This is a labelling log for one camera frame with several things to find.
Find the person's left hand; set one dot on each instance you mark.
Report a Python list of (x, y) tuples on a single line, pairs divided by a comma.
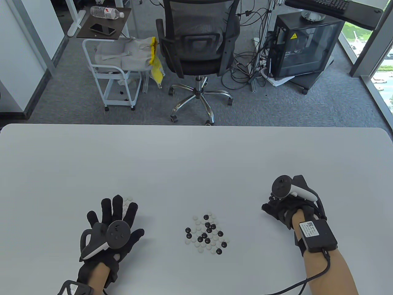
[(126, 242)]

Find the person's right hand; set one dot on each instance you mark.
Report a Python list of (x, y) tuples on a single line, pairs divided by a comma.
[(281, 212)]

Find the cluster of white go stones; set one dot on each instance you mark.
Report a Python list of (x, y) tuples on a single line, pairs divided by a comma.
[(129, 199)]

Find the pile of mixed go stones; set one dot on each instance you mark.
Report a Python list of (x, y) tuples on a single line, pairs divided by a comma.
[(219, 251)]

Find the person's right forearm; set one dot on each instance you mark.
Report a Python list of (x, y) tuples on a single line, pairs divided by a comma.
[(334, 276)]

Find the black and white VR controller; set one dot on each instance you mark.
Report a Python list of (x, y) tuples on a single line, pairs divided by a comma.
[(118, 234), (281, 186)]

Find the black labelled wrist box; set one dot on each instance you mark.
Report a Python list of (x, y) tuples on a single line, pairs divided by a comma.
[(321, 238)]

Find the black cross-braced wrist module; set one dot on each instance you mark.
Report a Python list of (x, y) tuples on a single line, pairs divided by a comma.
[(73, 289)]

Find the white papers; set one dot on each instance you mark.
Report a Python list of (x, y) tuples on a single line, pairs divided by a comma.
[(278, 82)]

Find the dark rolling computer stand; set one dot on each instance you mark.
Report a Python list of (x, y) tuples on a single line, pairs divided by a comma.
[(307, 81)]

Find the black computer tower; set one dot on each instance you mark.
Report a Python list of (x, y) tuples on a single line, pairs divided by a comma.
[(307, 46)]

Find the white metal cart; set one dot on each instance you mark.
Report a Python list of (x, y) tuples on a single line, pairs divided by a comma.
[(104, 71)]

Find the white power strip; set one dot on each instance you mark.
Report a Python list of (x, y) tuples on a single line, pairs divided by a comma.
[(255, 40)]

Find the yellow plastic bag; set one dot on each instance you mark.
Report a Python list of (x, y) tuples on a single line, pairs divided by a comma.
[(156, 67)]

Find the black mesh office chair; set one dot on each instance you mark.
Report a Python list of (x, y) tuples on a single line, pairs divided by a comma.
[(196, 46)]

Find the grey fabric bag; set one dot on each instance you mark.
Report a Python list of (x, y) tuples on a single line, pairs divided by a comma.
[(132, 55)]

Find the silver bowl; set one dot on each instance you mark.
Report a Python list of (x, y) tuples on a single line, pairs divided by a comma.
[(313, 16)]

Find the black keyboard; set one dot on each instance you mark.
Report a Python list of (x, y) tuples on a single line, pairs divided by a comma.
[(325, 4)]

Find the black smartphone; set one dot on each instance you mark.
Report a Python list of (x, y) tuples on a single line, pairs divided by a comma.
[(103, 29)]

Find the brown side table top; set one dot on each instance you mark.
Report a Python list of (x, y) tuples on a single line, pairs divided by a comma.
[(122, 27)]

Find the white desk leg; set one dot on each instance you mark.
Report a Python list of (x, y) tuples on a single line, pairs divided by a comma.
[(75, 26)]

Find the clear plastic water bottle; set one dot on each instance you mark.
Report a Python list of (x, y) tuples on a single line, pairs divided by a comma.
[(104, 12)]

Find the aluminium frame post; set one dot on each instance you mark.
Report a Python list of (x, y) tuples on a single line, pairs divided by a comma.
[(271, 3)]

